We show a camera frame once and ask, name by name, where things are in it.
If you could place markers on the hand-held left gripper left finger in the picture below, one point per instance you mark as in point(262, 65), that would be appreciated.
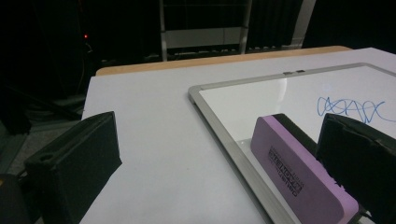
point(71, 161)

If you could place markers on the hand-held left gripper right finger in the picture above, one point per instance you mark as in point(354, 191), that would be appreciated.
point(358, 161)

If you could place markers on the purple whiteboard eraser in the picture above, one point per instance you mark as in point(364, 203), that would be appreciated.
point(289, 168)

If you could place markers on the large white sheet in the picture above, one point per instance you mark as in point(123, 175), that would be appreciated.
point(149, 124)

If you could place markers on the silver framed whiteboard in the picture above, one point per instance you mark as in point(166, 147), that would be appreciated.
point(280, 99)

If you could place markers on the black equipment with red light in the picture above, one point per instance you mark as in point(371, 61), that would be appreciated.
point(85, 36)

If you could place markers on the grey metal stand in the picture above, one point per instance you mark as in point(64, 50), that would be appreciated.
point(199, 37)

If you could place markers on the grey metal post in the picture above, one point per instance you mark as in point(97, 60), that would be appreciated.
point(303, 21)

